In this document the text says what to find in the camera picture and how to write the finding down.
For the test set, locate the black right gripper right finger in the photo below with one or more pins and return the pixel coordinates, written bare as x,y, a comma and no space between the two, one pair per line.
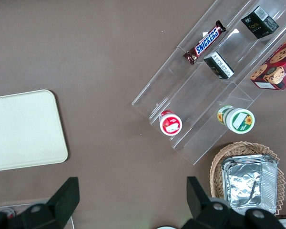
196,198

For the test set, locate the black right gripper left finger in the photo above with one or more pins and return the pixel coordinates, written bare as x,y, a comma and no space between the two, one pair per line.
66,198

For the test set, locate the light wicker basket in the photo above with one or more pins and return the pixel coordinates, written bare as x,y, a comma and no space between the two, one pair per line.
217,167

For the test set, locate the aluminium foil tray stack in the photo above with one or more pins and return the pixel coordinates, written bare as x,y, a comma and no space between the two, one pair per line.
243,181

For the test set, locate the cream rectangular tray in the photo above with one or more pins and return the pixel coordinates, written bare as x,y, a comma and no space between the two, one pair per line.
21,131

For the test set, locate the red lidded white cup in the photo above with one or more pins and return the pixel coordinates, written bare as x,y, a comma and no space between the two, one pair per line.
170,123

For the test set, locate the green sunflower lidded cup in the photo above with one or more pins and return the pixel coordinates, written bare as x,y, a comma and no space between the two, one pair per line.
240,120

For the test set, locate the clear acrylic tiered shelf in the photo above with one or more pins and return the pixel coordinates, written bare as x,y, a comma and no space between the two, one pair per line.
205,100

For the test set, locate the black box with white label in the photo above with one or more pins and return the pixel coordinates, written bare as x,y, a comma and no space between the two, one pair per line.
219,65

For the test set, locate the Snickers chocolate bar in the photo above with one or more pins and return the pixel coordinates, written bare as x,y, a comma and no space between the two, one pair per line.
205,43

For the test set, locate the red tartan cookie box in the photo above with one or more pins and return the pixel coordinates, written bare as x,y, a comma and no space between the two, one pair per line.
278,64

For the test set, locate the black box with gold print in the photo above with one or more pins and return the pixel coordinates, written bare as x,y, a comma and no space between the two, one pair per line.
257,25

